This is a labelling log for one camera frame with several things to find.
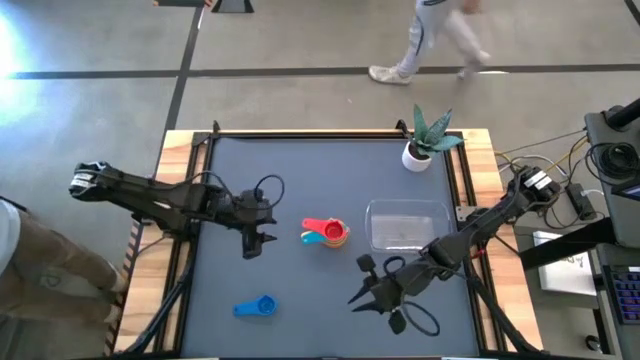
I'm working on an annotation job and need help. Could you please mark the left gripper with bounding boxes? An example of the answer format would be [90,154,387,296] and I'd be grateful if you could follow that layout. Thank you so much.
[233,188,278,260]

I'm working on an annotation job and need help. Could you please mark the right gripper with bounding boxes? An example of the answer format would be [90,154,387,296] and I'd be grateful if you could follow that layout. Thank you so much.
[348,259,436,335]

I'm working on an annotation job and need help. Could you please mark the red measuring cup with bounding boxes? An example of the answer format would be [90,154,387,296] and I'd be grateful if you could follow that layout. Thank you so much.
[301,217,347,242]

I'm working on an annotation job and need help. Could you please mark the orange measuring cup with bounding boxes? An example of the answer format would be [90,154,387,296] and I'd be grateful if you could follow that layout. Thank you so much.
[324,219,352,250]

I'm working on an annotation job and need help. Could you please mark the blue measuring cup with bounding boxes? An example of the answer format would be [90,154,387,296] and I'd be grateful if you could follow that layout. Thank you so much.
[232,293,279,318]

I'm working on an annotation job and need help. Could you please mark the clear plastic basket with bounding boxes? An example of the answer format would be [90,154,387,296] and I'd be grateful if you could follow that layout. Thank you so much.
[364,198,455,253]

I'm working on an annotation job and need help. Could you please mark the dark grey table mat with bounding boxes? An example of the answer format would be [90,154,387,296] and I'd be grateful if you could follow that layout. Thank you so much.
[180,137,481,357]

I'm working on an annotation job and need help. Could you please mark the hazard striped strip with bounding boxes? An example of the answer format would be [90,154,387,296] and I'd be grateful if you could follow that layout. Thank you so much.
[102,219,145,357]

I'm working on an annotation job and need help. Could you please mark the green plant in white pot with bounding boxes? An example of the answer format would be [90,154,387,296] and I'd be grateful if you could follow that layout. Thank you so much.
[401,103,466,174]

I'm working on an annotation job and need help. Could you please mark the white paper box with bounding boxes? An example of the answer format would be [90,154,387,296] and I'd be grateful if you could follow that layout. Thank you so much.
[531,230,600,297]

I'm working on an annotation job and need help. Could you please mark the black diagonal beam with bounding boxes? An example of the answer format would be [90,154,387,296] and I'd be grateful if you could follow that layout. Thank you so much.
[517,217,617,271]

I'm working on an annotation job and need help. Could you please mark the person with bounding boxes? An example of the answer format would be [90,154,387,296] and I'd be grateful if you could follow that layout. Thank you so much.
[368,0,494,86]
[0,198,129,326]

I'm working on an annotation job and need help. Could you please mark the black power adapter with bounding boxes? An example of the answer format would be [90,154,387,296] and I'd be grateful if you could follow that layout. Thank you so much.
[564,182,598,222]

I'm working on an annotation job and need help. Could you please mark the grey side desk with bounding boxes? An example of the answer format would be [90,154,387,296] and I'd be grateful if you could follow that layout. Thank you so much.
[592,243,640,360]

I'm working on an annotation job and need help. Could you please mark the black keyboard coloured keys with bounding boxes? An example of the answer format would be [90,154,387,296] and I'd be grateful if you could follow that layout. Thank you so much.
[602,264,640,326]

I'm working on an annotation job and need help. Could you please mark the dark tablet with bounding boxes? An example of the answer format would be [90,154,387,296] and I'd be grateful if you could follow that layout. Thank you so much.
[610,179,640,202]

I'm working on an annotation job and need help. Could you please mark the grey cabinet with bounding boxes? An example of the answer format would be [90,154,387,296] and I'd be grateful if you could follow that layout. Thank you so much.
[583,110,640,250]

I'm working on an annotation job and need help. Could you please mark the black pole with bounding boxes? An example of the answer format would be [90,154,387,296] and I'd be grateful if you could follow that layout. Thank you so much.
[604,97,640,130]

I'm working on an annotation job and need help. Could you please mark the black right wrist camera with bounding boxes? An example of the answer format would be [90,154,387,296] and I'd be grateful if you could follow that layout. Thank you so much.
[357,253,377,284]

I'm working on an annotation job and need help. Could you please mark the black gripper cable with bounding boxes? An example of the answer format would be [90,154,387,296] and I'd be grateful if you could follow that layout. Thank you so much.
[383,255,407,277]
[253,173,286,211]
[401,299,442,338]

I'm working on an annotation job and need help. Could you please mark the black aluminium table frame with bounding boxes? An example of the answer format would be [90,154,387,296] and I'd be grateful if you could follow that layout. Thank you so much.
[154,119,489,359]

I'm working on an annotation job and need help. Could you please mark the grey floor cable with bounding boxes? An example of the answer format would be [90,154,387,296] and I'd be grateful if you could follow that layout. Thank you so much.
[494,129,587,156]

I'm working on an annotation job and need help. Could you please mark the yellow extension cable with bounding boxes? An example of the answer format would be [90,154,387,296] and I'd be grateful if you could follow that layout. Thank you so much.
[494,135,589,174]

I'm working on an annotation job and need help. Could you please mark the coiled black cable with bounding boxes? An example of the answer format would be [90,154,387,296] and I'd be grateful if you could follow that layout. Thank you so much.
[584,141,640,187]

